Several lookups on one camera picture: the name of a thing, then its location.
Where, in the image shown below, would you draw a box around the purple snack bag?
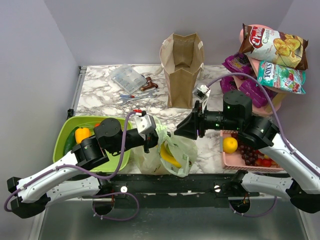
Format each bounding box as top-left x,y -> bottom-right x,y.
220,76 -> 238,94
222,52 -> 254,75
239,79 -> 268,108

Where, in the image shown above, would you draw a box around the yellow toy bananas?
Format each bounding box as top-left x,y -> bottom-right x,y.
160,143 -> 182,168

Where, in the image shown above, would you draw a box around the pink tiered shelf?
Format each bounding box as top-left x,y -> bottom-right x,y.
231,24 -> 288,117

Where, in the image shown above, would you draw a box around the lime green tray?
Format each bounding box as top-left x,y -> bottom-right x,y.
52,115 -> 120,173

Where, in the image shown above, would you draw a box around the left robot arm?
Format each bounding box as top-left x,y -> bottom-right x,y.
4,114 -> 158,219

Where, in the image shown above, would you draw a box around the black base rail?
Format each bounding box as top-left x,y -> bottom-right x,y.
47,171 -> 293,209

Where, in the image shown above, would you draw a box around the blue handled screwdriver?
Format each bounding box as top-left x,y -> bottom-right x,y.
120,94 -> 135,99

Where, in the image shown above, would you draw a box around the clear plastic organizer box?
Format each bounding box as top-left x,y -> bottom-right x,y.
109,64 -> 147,94

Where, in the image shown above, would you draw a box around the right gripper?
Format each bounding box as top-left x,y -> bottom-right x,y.
173,100 -> 241,140

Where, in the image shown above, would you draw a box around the red toy cherries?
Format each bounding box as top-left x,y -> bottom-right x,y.
254,150 -> 278,168

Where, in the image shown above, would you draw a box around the yellow toy bell pepper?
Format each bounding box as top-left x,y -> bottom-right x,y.
74,127 -> 91,144

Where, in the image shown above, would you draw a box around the dark red toy grapes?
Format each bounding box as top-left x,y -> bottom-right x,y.
231,133 -> 258,166

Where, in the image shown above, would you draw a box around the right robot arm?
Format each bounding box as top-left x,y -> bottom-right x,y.
174,90 -> 320,214

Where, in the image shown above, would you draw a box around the pink plastic basket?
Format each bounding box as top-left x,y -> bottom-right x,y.
219,130 -> 284,173

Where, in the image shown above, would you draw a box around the yellow toy lemon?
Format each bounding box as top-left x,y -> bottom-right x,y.
222,137 -> 238,154

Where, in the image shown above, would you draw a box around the silver wrench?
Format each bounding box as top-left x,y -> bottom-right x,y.
120,89 -> 157,106

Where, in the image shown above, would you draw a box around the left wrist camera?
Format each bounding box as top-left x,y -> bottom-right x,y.
134,112 -> 156,139

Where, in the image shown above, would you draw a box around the brown toy faucet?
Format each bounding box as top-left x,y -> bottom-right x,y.
140,76 -> 159,92

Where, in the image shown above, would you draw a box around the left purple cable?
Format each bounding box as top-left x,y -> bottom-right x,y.
3,111 -> 141,221

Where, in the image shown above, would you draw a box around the green toy cucumber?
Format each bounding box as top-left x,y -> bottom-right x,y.
63,126 -> 79,156

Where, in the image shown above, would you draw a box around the purple snack bag top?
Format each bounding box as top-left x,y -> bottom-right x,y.
222,52 -> 254,75

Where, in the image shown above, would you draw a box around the light green plastic grocery bag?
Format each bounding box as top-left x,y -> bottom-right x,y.
130,117 -> 198,178

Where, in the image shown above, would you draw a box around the brown paper bag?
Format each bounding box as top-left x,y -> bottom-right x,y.
156,33 -> 205,109

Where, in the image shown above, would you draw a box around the brown cassava chips bag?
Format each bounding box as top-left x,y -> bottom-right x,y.
238,24 -> 308,71

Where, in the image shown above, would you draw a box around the purple snack bag left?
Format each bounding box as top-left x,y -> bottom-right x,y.
220,76 -> 238,94

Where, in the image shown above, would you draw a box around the teal Fox's candy bag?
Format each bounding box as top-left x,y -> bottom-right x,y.
257,61 -> 306,95

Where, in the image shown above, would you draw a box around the purple snack bag right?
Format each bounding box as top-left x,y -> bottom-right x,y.
239,79 -> 268,108

